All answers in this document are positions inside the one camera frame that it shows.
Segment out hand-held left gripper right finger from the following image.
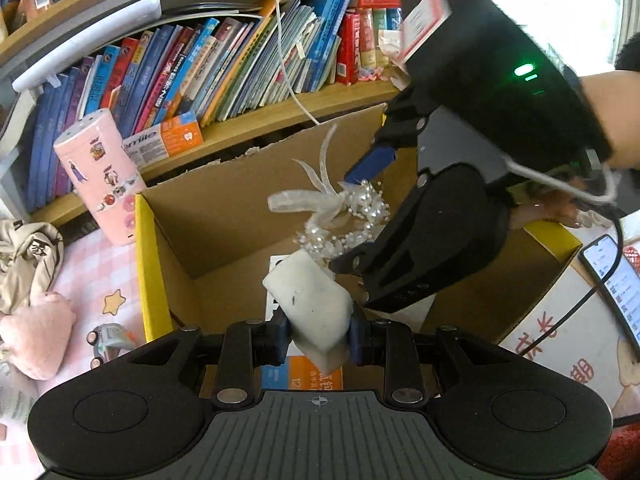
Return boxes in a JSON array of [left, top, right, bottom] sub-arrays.
[[349, 304, 507, 407]]

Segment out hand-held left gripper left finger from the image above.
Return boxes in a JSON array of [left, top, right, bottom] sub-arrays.
[[117, 310, 292, 409]]

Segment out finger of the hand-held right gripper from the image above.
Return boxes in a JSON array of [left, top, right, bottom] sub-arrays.
[[327, 166, 452, 310], [343, 87, 442, 186]]

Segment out pearl lace headband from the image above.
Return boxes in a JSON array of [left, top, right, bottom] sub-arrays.
[[267, 125, 393, 273]]

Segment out white orange toothpaste box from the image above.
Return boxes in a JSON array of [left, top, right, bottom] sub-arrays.
[[260, 255, 346, 392]]

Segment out white foam block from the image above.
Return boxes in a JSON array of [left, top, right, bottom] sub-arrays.
[[262, 251, 353, 368]]

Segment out yellow cardboard box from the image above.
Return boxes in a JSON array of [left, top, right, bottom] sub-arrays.
[[134, 102, 583, 396]]

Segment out pink plush toy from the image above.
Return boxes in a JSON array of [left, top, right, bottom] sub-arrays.
[[0, 290, 78, 381]]

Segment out person's right forearm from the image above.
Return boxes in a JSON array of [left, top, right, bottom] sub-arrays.
[[582, 67, 640, 173]]

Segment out person's right hand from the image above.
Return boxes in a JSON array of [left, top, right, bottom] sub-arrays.
[[507, 182, 603, 231]]

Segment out white bookshelf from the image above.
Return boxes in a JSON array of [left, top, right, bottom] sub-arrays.
[[0, 0, 416, 228]]

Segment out small grey toy car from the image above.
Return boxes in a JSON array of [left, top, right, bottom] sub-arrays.
[[86, 322, 138, 368]]

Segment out white orange-edged desk mat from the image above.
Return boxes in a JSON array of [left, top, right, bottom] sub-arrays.
[[495, 255, 640, 421]]

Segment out pink checked tablecloth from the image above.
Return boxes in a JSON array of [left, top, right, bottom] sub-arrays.
[[0, 225, 151, 466]]

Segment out row of children's books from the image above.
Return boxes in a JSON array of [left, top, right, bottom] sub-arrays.
[[27, 0, 416, 211]]

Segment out orange white carton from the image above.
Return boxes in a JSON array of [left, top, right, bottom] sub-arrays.
[[121, 111, 205, 170]]

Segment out black smartphone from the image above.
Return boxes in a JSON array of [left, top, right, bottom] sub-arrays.
[[577, 234, 640, 356]]

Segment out pink sticker-covered tin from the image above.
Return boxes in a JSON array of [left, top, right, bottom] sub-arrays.
[[52, 109, 148, 247]]

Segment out beige printed cloth bag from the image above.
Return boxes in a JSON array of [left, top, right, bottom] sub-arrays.
[[0, 220, 66, 316]]

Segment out white bar lamp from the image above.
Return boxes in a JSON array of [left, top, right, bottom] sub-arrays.
[[11, 0, 162, 93]]

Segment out white paperback book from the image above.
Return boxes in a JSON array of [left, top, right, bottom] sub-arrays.
[[0, 87, 38, 161]]

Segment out white charging cable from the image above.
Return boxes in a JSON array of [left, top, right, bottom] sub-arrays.
[[262, 0, 326, 128]]

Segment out black cable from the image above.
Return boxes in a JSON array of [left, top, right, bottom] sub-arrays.
[[500, 200, 626, 343]]

